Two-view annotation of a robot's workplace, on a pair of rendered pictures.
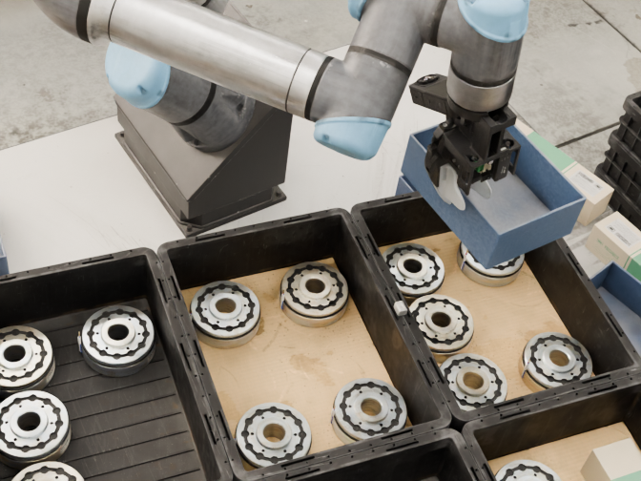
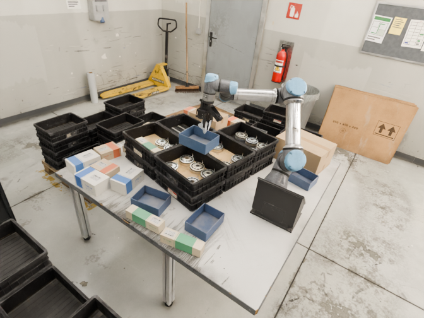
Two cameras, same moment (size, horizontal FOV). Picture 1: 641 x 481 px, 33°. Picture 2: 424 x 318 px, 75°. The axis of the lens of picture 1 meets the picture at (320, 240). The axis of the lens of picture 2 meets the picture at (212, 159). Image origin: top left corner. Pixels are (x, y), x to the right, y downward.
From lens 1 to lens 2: 2.57 m
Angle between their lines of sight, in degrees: 96
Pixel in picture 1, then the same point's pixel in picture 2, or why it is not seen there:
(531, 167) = (192, 143)
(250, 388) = (224, 154)
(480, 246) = (195, 132)
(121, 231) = not seen: hidden behind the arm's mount
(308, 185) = (247, 218)
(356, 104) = not seen: hidden behind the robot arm
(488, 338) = (185, 171)
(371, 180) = (233, 226)
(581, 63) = not seen: outside the picture
